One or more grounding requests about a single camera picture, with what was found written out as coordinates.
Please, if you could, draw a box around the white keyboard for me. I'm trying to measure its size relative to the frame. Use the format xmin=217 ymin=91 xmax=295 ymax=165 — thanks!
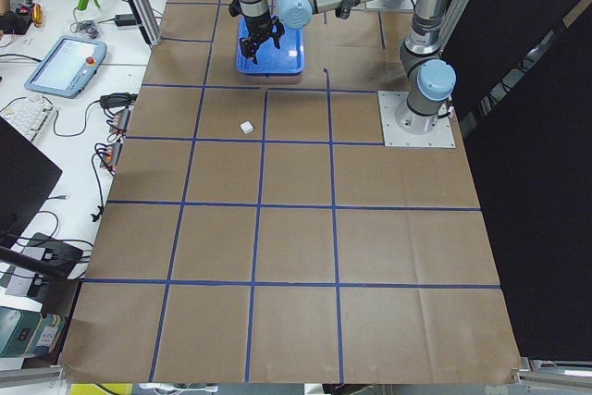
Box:
xmin=1 ymin=94 xmax=56 ymax=144

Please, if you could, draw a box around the blue plastic tray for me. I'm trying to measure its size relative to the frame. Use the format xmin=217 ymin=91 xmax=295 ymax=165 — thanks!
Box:
xmin=235 ymin=28 xmax=305 ymax=76

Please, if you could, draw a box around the black monitor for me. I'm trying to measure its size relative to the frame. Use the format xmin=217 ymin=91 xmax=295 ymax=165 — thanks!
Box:
xmin=0 ymin=118 xmax=62 ymax=247

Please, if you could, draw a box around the white block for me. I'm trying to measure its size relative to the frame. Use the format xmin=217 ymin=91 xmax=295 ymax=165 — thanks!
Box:
xmin=240 ymin=121 xmax=253 ymax=134

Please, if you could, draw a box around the black power adapter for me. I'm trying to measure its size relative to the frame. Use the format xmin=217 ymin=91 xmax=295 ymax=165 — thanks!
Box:
xmin=114 ymin=14 xmax=138 ymax=27

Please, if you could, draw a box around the teach pendant tablet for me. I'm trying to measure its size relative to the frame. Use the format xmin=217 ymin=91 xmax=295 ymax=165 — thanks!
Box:
xmin=24 ymin=35 xmax=107 ymax=98

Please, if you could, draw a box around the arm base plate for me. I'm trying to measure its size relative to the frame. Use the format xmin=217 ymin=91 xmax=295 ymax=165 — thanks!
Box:
xmin=377 ymin=91 xmax=456 ymax=149

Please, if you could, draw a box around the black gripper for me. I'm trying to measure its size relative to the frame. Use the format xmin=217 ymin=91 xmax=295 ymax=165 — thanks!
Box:
xmin=228 ymin=0 xmax=285 ymax=65

